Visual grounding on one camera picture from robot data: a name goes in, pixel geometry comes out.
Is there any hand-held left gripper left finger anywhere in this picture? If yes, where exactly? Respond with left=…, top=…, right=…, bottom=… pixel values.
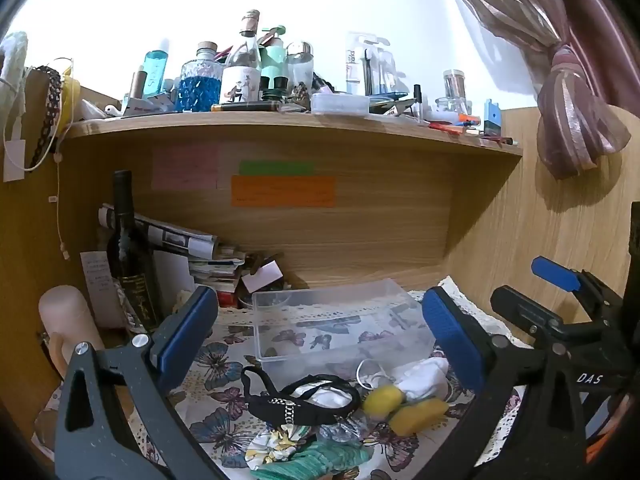
left=54, top=286, right=236, bottom=480

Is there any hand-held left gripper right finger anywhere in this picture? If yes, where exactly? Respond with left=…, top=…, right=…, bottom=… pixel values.
left=415, top=286, right=587, bottom=480

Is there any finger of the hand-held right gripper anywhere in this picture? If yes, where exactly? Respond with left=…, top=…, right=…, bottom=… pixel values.
left=531, top=256, right=621, bottom=311
left=490, top=285, right=568, bottom=346

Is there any oblong yellow sponge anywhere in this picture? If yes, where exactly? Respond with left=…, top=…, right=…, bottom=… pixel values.
left=389, top=398, right=450, bottom=436

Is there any clear plastic storage box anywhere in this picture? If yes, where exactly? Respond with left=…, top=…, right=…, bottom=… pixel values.
left=251, top=277, right=437, bottom=378

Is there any green knitted glove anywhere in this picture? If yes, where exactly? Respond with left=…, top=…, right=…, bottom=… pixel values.
left=250, top=441, right=372, bottom=480

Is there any white booklet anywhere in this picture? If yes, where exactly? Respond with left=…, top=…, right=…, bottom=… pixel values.
left=150, top=249, right=197, bottom=322

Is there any butterfly printed lace cloth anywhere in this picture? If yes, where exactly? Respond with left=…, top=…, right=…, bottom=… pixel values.
left=32, top=275, right=532, bottom=480

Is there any dark wine bottle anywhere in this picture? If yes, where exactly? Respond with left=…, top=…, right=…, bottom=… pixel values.
left=106, top=170, right=162, bottom=333

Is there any glass bowl of trinkets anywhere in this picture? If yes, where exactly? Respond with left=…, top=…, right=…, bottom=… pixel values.
left=236, top=280, right=293, bottom=311

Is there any small pink card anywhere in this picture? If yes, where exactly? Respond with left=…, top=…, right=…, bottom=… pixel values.
left=242, top=261, right=283, bottom=293

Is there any rolled newspaper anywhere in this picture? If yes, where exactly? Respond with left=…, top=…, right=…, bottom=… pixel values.
left=97, top=203, right=220, bottom=261

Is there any white handwritten paper slip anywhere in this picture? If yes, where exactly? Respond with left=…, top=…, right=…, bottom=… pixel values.
left=80, top=251, right=126, bottom=330

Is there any pale pink candle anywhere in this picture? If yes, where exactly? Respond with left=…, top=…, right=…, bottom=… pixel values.
left=39, top=285, right=107, bottom=380

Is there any crumpled clear plastic bag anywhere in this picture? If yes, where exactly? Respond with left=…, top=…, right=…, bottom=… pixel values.
left=317, top=416, right=372, bottom=445

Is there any floral fabric scrunchie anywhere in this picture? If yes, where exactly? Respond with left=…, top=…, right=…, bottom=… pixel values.
left=246, top=424, right=315, bottom=470

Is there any pink paper note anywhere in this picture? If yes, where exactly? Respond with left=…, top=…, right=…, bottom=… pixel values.
left=151, top=144, right=220, bottom=191

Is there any blue and white small box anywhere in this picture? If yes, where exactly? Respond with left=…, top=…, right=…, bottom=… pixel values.
left=482, top=99, right=503, bottom=137

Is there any orange paper note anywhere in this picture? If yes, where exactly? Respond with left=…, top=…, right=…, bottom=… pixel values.
left=230, top=175, right=336, bottom=208

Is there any orange pen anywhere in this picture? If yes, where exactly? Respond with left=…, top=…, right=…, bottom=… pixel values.
left=440, top=114, right=482, bottom=131

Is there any green paper note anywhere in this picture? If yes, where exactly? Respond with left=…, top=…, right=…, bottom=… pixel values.
left=238, top=160, right=316, bottom=177

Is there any pink striped curtain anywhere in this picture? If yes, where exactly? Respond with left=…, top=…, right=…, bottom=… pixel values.
left=434, top=0, right=640, bottom=181

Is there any clear cylindrical jar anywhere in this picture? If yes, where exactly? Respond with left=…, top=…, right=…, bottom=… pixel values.
left=442, top=69, right=469, bottom=111

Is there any wooden shelf board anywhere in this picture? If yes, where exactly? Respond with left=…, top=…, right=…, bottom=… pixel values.
left=61, top=109, right=524, bottom=157

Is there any red and white carton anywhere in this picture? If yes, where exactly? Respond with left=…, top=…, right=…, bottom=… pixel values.
left=122, top=94, right=174, bottom=117

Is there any black and gold pen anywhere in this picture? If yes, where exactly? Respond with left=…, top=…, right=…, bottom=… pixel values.
left=211, top=101, right=284, bottom=113

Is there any white paper tag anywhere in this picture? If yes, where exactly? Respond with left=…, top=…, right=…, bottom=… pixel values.
left=2, top=140, right=27, bottom=183

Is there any faceted glass bottle blue liquid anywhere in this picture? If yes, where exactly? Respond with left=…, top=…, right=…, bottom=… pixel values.
left=178, top=41, right=224, bottom=113

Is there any yellow plastic bag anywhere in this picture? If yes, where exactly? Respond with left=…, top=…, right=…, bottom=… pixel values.
left=59, top=76, right=82, bottom=137

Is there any clear plastic case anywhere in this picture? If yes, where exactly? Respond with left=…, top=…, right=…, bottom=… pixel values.
left=310, top=92, right=371, bottom=116

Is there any tall blue liquid bottle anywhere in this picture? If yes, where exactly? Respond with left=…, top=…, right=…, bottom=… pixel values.
left=143, top=39, right=171, bottom=102

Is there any beaded headband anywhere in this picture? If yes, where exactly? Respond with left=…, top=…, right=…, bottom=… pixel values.
left=24, top=64, right=64, bottom=172

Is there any clear corked bottle white label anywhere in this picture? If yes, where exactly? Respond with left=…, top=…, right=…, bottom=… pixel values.
left=220, top=9, right=264, bottom=106

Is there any toothbrush blister pack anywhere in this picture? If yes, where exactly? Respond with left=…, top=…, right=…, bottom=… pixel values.
left=346, top=31, right=397, bottom=97

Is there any glass jar silver lid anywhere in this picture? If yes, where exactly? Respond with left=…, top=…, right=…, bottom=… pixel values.
left=285, top=41, right=316, bottom=97

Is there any mint green pump bottle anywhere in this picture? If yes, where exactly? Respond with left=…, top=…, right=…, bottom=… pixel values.
left=259, top=25, right=288, bottom=82

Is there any white towel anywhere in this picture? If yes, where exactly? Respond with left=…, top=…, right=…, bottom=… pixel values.
left=0, top=31, right=29, bottom=128

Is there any white cable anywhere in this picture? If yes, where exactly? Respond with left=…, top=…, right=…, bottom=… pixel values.
left=46, top=56, right=77, bottom=262

